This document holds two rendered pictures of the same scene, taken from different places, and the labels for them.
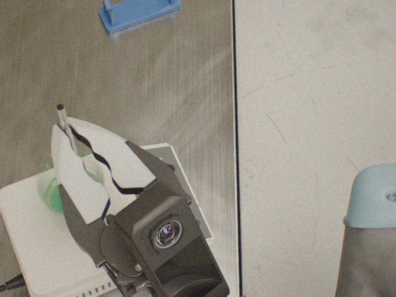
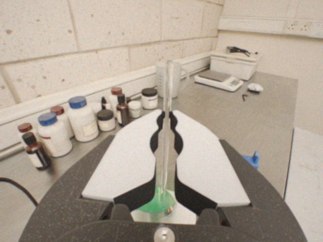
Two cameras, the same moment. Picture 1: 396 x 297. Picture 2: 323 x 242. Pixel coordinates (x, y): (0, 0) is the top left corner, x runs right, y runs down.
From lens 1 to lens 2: 51 cm
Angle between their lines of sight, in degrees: 43
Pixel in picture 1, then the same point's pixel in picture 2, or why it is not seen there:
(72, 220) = (75, 174)
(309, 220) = not seen: outside the picture
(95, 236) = (65, 224)
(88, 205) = (113, 170)
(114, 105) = not seen: hidden behind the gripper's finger
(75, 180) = (131, 139)
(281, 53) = (315, 217)
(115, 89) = not seen: hidden behind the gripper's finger
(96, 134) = (189, 120)
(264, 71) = (302, 221)
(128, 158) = (213, 153)
